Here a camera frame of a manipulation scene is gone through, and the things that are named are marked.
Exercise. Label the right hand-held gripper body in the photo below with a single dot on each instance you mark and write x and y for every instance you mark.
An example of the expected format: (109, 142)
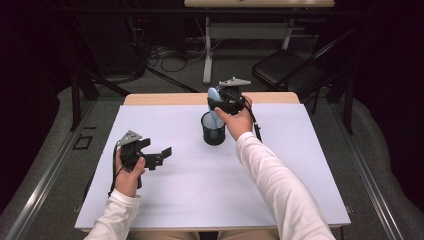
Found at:
(231, 98)

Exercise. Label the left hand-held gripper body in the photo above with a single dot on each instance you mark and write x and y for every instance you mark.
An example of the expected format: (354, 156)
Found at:
(131, 155)

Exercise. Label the light blue hairbrush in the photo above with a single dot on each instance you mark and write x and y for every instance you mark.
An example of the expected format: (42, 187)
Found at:
(213, 95)

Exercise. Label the black mesh pen holder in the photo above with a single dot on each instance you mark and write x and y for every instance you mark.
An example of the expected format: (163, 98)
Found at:
(213, 140)

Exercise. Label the person's left hand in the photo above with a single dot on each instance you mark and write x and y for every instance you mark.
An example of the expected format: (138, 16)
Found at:
(128, 181)

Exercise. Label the person's right hand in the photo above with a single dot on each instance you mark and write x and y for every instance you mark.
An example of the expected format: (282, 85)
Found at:
(240, 125)

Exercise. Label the white table cover sheet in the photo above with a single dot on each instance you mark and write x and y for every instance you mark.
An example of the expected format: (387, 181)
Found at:
(200, 186)

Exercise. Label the black folding chair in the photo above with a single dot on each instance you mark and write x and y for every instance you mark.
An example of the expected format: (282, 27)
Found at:
(283, 68)

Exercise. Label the background desk with white legs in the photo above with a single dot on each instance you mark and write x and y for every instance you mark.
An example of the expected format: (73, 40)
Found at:
(253, 31)

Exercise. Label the black metal stand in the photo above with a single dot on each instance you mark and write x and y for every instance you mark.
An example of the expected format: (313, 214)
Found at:
(348, 100)
(80, 96)

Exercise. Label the metal floor rail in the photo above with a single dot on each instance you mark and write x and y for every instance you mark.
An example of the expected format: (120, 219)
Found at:
(370, 186)
(43, 186)

